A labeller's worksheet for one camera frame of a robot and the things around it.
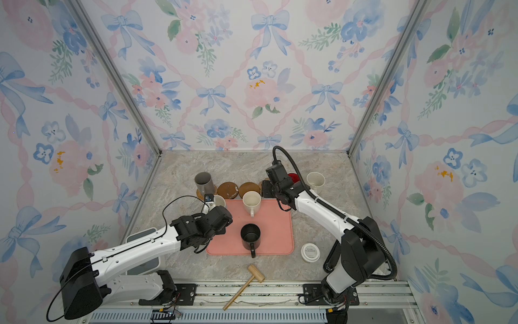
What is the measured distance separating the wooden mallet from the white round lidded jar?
182 millimetres

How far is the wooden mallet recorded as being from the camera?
2.41ft

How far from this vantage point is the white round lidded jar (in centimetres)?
78
